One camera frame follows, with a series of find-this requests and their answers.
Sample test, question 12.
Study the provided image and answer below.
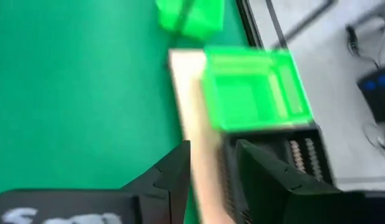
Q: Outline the black perforated computer case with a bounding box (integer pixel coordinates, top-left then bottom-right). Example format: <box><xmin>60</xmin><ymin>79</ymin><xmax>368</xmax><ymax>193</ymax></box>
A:
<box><xmin>356</xmin><ymin>67</ymin><xmax>385</xmax><ymax>124</ymax></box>

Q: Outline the wooden shelf board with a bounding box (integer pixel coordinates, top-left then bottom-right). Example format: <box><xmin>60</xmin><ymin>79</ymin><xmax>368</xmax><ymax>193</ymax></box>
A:
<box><xmin>168</xmin><ymin>48</ymin><xmax>240</xmax><ymax>224</ymax></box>

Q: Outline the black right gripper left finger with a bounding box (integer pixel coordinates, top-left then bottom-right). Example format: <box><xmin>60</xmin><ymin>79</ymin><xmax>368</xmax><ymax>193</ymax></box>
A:
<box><xmin>121</xmin><ymin>139</ymin><xmax>192</xmax><ymax>224</ymax></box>

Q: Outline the green plastic basket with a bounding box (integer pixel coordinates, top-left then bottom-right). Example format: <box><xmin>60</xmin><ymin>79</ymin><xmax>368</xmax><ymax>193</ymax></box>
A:
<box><xmin>154</xmin><ymin>0</ymin><xmax>227</xmax><ymax>40</ymax></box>
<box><xmin>201</xmin><ymin>45</ymin><xmax>315</xmax><ymax>132</ymax></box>

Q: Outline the black hanging cable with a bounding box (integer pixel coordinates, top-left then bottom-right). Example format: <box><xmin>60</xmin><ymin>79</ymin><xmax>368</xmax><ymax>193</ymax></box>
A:
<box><xmin>345</xmin><ymin>0</ymin><xmax>385</xmax><ymax>71</ymax></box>

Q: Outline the green table mat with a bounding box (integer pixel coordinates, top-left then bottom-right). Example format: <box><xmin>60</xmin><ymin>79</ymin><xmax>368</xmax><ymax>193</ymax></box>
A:
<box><xmin>0</xmin><ymin>0</ymin><xmax>252</xmax><ymax>224</ymax></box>

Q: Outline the black metal table frame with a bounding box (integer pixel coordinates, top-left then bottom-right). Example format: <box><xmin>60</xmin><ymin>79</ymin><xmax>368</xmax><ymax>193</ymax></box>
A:
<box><xmin>235</xmin><ymin>0</ymin><xmax>290</xmax><ymax>50</ymax></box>

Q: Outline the black plastic basket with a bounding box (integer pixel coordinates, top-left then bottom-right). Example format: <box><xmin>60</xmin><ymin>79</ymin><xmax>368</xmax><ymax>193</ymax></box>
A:
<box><xmin>229</xmin><ymin>132</ymin><xmax>332</xmax><ymax>187</ymax></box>
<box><xmin>220</xmin><ymin>123</ymin><xmax>335</xmax><ymax>224</ymax></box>

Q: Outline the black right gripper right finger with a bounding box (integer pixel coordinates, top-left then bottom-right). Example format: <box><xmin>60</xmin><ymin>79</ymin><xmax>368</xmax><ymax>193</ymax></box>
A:
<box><xmin>235</xmin><ymin>139</ymin><xmax>341</xmax><ymax>224</ymax></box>

